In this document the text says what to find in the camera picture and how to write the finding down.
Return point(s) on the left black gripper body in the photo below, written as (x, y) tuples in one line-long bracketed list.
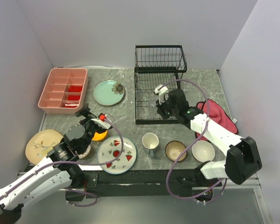
[(91, 128)]

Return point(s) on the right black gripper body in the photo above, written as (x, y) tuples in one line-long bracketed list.
[(166, 110)]

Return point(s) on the orange bowl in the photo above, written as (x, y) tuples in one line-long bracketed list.
[(100, 136)]

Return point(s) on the clear faceted drinking glass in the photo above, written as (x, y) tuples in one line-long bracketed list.
[(151, 105)]

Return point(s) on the black wire dish rack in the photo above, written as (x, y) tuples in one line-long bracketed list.
[(155, 65)]

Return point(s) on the white grey mug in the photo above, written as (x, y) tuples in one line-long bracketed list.
[(150, 142)]

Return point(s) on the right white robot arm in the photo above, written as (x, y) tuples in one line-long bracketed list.
[(242, 155)]

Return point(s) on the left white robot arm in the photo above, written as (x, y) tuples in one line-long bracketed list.
[(57, 170)]

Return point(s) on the patterned purple bowl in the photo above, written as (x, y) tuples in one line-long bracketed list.
[(85, 153)]

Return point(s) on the red block in tray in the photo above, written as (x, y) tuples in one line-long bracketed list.
[(73, 97), (75, 88)]

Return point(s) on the pink compartment organizer tray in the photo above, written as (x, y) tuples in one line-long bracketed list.
[(53, 99)]

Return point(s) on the mint green flower plate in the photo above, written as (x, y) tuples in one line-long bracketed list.
[(109, 92)]

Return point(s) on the watermelon pattern plate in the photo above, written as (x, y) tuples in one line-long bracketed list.
[(110, 149)]

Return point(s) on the beige bird plate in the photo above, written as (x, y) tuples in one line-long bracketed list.
[(40, 144)]

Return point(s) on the pink red cloth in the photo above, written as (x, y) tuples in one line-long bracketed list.
[(218, 115)]

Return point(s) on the brown glazed bowl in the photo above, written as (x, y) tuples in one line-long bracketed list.
[(173, 149)]

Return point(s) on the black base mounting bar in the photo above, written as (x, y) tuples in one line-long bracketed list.
[(143, 183)]

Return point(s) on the white bowl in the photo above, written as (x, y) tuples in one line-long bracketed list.
[(203, 151)]

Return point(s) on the aluminium rail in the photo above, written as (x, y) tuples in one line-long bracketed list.
[(251, 183)]

